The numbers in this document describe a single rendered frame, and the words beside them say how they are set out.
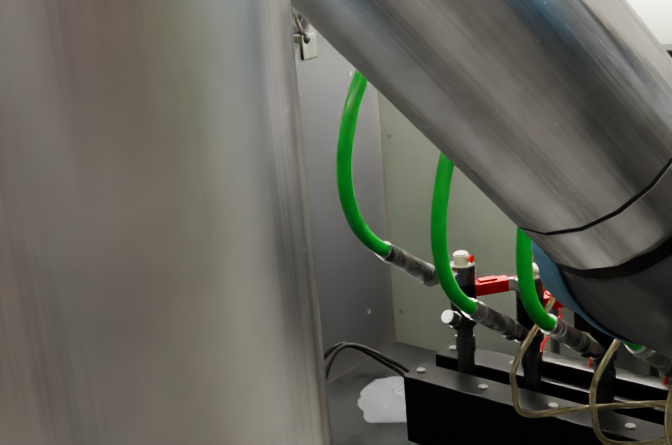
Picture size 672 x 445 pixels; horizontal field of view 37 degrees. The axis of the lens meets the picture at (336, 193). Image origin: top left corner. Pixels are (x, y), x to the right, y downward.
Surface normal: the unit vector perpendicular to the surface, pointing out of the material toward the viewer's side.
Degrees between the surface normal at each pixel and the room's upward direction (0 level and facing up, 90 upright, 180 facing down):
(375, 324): 90
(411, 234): 90
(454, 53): 118
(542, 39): 93
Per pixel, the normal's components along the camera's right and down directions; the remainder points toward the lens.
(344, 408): -0.08, -0.96
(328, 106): 0.77, 0.11
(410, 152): -0.63, 0.26
